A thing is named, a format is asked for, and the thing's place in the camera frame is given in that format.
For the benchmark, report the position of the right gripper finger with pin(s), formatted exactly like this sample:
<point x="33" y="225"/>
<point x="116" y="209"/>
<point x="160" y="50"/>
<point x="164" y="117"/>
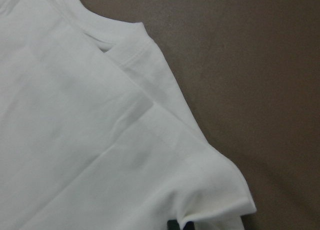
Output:
<point x="180" y="223"/>

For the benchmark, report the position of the white long-sleeve printed shirt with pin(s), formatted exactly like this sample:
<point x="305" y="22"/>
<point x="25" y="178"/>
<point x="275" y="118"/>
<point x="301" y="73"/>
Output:
<point x="95" y="133"/>

